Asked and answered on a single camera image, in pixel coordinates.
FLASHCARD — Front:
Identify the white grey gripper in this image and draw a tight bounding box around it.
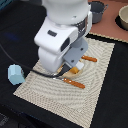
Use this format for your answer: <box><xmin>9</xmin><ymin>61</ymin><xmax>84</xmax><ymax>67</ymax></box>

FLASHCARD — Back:
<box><xmin>34</xmin><ymin>13</ymin><xmax>92</xmax><ymax>73</ymax></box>

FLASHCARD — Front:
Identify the orange bread loaf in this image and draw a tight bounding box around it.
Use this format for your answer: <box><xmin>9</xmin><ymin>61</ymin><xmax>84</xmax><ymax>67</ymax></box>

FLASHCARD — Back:
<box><xmin>69</xmin><ymin>67</ymin><xmax>79</xmax><ymax>74</ymax></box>

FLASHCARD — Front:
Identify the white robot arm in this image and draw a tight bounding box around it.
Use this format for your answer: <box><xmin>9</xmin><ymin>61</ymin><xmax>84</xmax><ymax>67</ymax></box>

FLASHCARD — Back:
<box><xmin>34</xmin><ymin>0</ymin><xmax>92</xmax><ymax>72</ymax></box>

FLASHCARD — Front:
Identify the round wooden plate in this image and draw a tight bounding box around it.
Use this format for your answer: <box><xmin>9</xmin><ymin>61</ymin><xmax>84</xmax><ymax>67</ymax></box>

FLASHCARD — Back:
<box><xmin>63</xmin><ymin>61</ymin><xmax>84</xmax><ymax>78</ymax></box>

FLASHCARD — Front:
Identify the woven beige placemat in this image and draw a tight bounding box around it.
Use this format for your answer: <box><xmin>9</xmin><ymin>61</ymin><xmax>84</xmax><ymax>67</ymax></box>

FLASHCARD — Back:
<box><xmin>14</xmin><ymin>38</ymin><xmax>114</xmax><ymax>128</ymax></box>

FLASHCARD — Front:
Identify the beige bowl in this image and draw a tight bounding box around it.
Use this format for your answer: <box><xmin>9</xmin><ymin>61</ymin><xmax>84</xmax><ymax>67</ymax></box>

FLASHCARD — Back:
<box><xmin>119</xmin><ymin>5</ymin><xmax>128</xmax><ymax>30</ymax></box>

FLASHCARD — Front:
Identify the knife with orange handle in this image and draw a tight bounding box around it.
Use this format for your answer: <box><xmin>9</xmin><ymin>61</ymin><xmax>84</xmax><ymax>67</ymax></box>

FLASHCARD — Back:
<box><xmin>81</xmin><ymin>55</ymin><xmax>97</xmax><ymax>62</ymax></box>

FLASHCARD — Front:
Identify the fork with orange handle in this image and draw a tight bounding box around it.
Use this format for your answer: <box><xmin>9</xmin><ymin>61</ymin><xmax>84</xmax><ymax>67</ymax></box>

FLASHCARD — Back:
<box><xmin>58</xmin><ymin>78</ymin><xmax>85</xmax><ymax>89</ymax></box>

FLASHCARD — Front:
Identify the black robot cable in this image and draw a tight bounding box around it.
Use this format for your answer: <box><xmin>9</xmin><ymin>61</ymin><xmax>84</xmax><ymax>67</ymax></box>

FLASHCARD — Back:
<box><xmin>0</xmin><ymin>43</ymin><xmax>73</xmax><ymax>80</ymax></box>

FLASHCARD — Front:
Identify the grey two-handled pot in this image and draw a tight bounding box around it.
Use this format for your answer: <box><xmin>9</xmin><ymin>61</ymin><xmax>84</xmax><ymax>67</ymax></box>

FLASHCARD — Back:
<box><xmin>89</xmin><ymin>1</ymin><xmax>108</xmax><ymax>24</ymax></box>

